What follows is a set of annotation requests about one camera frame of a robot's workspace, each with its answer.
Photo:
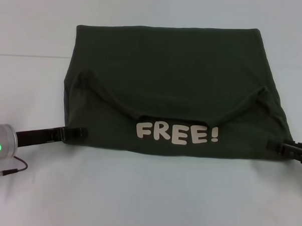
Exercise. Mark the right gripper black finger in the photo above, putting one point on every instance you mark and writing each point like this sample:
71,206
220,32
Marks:
282,147

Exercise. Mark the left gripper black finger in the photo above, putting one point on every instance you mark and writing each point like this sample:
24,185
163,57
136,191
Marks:
73,133

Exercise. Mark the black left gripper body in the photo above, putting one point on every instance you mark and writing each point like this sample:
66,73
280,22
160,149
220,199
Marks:
38,136

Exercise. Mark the dark green t-shirt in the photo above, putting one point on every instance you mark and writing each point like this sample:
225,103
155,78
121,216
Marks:
177,81

